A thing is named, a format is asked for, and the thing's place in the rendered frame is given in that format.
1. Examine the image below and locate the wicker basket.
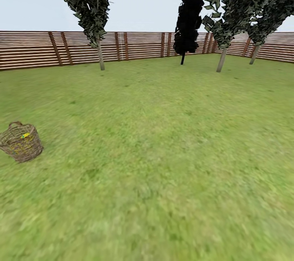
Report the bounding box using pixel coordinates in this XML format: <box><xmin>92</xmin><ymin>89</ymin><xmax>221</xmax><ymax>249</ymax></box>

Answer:
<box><xmin>0</xmin><ymin>121</ymin><xmax>44</xmax><ymax>163</ymax></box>

